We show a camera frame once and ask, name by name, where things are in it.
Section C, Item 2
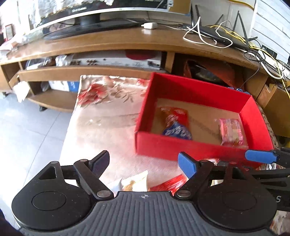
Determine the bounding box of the red clear pastry packet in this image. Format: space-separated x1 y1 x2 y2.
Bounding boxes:
219 119 244 147

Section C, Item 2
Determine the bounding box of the gold snack packet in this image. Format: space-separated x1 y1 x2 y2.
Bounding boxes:
121 170 148 192

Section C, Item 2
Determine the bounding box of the red blue snack packet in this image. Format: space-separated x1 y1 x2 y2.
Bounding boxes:
160 106 192 140

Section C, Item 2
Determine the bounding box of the floral satin tablecloth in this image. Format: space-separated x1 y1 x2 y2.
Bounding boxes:
59 74 290 236

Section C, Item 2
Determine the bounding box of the brown cardboard box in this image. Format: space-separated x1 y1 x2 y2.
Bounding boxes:
257 84 290 138

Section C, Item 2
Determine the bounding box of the red cardboard box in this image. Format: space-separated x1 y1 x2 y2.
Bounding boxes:
135 73 274 168

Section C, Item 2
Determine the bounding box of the white blue appliance box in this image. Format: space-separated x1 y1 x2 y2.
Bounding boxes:
48 81 79 93

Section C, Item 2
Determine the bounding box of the white power strip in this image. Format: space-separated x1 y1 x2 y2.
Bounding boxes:
258 50 289 78

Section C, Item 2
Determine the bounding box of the wooden TV stand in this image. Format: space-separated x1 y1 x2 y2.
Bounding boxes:
1 27 268 112

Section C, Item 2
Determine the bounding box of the silver media player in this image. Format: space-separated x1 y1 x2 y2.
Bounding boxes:
70 58 161 70

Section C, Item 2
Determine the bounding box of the black wifi router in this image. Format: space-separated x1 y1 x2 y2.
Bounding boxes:
190 5 257 50

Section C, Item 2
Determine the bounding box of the black flat TV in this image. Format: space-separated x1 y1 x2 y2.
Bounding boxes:
39 1 173 40

